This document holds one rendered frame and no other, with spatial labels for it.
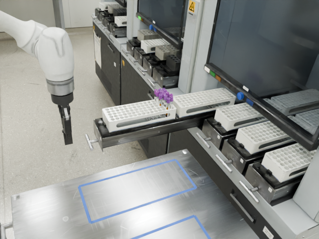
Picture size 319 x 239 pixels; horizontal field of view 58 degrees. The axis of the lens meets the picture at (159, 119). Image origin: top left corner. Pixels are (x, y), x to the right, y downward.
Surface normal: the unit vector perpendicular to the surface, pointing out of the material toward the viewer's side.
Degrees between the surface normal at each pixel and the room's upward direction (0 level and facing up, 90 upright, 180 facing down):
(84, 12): 90
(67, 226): 0
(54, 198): 0
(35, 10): 90
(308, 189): 90
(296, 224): 0
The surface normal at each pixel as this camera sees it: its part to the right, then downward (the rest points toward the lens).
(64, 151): 0.07, -0.82
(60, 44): 0.59, 0.29
